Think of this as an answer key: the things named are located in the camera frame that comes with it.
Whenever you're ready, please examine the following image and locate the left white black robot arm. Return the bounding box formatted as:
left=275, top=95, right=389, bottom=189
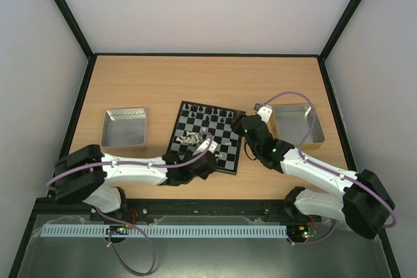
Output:
left=46, top=139, right=218, bottom=214

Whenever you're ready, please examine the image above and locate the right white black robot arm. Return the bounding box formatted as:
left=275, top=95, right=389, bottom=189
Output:
left=231, top=113, right=395, bottom=239

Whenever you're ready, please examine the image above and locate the pile of white pieces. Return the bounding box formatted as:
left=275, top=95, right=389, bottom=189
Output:
left=175, top=132, right=201, bottom=145

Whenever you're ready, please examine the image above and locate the folding magnetic chess board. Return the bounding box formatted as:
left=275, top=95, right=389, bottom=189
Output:
left=164, top=100, right=246, bottom=176

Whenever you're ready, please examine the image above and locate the gold sided metal tin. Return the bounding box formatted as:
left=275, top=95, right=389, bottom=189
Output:
left=268, top=104, right=325, bottom=150

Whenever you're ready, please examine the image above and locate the silver embossed metal tin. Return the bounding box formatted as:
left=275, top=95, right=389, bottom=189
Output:
left=100, top=107, right=147, bottom=149

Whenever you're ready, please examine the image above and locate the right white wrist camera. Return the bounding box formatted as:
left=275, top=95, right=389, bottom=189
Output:
left=254, top=104, right=272, bottom=123

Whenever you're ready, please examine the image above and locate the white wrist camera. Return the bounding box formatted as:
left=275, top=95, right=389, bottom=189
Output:
left=193, top=139, right=218, bottom=156
left=254, top=104, right=272, bottom=123

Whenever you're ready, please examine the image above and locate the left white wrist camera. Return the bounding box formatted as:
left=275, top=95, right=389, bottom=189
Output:
left=193, top=139, right=218, bottom=156

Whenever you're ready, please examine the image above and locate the light blue slotted cable duct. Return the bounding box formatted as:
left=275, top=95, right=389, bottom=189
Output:
left=40, top=225, right=287, bottom=238

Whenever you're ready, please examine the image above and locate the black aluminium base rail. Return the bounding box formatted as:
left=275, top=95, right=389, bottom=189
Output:
left=107, top=199, right=321, bottom=225

